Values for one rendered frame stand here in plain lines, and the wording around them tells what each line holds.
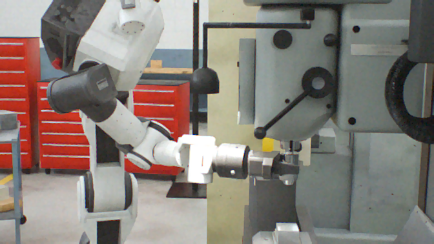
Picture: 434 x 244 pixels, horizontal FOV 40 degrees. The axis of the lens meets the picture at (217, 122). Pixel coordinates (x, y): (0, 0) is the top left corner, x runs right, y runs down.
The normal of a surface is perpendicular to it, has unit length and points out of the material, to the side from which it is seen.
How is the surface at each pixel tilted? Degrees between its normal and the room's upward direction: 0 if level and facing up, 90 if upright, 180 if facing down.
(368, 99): 90
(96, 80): 74
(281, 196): 90
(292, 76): 90
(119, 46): 58
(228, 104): 90
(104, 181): 81
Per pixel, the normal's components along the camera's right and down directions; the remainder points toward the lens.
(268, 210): 0.05, 0.16
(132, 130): 0.73, 0.20
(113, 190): 0.30, 0.00
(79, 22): 0.26, -0.39
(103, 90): 0.87, -0.20
